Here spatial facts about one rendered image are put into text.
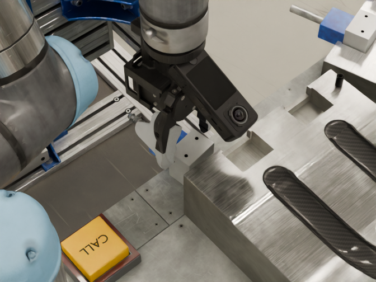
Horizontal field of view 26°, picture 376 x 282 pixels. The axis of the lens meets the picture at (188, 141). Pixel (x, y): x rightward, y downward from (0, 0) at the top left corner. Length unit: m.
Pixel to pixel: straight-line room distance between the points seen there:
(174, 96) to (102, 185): 0.88
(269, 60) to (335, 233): 1.38
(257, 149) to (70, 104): 0.38
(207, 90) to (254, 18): 1.51
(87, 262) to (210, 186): 0.17
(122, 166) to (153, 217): 0.77
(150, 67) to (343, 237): 0.30
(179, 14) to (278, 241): 0.29
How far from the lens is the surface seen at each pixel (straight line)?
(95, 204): 1.78
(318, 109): 1.09
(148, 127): 1.02
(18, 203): 0.61
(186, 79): 0.91
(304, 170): 1.00
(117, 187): 1.80
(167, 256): 1.03
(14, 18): 0.67
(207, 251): 1.03
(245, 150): 1.04
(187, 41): 0.88
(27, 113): 0.69
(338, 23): 1.20
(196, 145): 1.06
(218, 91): 0.92
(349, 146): 1.04
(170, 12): 0.84
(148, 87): 0.96
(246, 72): 2.28
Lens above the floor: 1.71
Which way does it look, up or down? 54 degrees down
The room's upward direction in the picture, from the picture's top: straight up
